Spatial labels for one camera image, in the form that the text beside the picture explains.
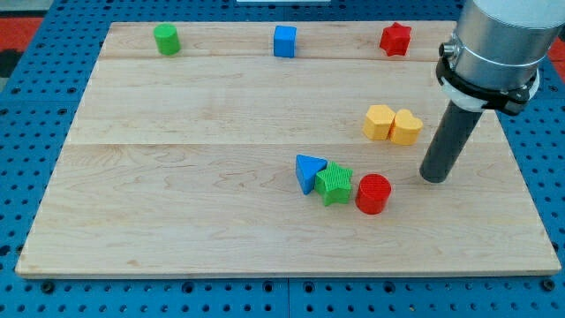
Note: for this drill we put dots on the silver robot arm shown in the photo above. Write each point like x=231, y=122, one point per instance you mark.
x=491, y=60

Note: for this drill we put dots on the blue triangle block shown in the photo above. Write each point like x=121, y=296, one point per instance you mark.
x=306, y=168

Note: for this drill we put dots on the green star block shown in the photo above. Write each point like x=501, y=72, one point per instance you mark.
x=334, y=184

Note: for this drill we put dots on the light wooden board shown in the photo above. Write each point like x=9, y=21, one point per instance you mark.
x=184, y=166

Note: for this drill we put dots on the red cylinder block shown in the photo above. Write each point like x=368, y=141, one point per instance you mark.
x=373, y=194

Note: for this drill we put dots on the yellow hexagon block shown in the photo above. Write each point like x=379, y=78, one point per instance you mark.
x=378, y=122

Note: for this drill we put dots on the blue cube block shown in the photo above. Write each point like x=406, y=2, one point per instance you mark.
x=284, y=39

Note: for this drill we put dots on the yellow heart block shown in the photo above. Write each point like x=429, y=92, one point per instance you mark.
x=405, y=128

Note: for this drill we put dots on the red star block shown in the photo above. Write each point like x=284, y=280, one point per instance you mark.
x=395, y=39

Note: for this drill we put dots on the green cylinder block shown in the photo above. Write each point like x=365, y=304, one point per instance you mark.
x=166, y=39

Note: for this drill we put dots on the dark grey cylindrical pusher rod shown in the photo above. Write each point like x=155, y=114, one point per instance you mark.
x=454, y=129

